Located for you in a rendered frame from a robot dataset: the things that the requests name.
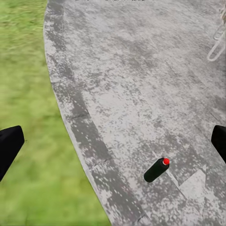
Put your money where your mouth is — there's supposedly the insectifuge atomizer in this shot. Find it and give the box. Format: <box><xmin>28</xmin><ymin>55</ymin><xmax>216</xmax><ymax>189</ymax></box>
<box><xmin>144</xmin><ymin>155</ymin><xmax>170</xmax><ymax>183</ymax></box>

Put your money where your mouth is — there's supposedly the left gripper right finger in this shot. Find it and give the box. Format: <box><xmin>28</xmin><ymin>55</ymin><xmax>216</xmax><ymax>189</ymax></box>
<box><xmin>211</xmin><ymin>125</ymin><xmax>226</xmax><ymax>162</ymax></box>

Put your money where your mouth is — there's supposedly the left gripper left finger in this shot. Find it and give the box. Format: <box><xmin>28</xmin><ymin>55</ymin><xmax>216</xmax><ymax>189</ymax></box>
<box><xmin>0</xmin><ymin>125</ymin><xmax>24</xmax><ymax>181</ymax></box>

